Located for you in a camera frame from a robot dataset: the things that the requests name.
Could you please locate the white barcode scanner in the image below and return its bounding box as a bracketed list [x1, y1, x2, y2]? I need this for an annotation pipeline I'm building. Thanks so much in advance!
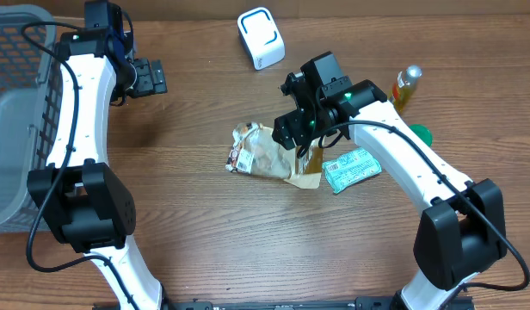
[237, 7, 286, 71]

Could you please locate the green lid white jar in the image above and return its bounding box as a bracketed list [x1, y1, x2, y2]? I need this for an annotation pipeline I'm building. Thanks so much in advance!
[410, 124, 434, 146]

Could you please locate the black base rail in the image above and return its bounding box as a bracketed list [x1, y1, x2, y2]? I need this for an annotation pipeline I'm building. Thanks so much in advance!
[91, 294, 477, 310]

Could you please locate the beans packet with barcode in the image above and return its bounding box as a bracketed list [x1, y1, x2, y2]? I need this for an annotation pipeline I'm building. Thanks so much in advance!
[225, 122, 324, 189]

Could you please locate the yellow dish soap bottle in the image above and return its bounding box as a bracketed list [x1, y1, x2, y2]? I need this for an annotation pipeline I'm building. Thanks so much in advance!
[389, 65, 422, 114]

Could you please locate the grey plastic shopping basket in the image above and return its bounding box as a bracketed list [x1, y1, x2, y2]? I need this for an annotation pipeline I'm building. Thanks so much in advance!
[0, 4, 62, 233]

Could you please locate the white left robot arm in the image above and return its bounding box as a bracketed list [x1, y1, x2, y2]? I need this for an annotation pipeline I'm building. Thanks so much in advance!
[27, 1, 169, 309]

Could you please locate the green wet wipes pack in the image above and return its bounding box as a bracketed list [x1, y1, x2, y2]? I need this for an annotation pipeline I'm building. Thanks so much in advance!
[322, 147, 382, 194]

